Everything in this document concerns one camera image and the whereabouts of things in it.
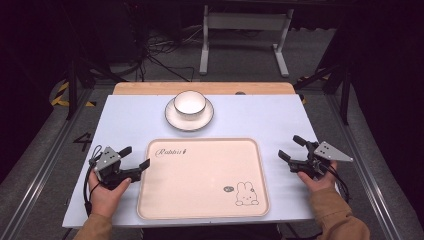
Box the black floor cables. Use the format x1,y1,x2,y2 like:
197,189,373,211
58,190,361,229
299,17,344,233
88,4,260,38
109,19,208,83

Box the pink rabbit print tray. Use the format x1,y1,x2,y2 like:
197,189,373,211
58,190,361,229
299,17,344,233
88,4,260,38
136,137,271,221

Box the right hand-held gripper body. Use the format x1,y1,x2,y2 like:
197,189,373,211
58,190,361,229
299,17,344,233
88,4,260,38
288,140,354,180

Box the white bowl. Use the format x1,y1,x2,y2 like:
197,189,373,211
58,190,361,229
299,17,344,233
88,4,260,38
173,90,207,121

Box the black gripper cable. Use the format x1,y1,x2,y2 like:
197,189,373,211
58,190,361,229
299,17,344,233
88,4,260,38
324,163,351,204
82,144,104,218

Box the black stand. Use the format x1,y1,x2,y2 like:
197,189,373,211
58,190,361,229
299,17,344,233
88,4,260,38
293,63,353,127
64,3,128,122

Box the grey metal table frame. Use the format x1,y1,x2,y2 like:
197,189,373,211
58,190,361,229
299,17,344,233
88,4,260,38
198,4,295,79

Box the person's left hand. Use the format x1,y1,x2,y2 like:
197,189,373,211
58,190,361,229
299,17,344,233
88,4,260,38
88,170,132,219

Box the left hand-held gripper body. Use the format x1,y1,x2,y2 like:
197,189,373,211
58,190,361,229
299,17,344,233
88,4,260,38
89,146,143,191

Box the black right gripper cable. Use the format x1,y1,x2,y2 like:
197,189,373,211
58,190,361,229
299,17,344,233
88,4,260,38
324,163,351,204

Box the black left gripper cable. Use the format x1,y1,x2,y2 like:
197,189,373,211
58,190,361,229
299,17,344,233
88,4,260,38
82,144,104,218

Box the white plate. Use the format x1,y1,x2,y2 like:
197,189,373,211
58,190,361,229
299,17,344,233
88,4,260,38
164,97,215,132

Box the person's right hand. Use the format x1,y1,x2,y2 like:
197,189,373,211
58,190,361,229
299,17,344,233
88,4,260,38
297,160,338,193

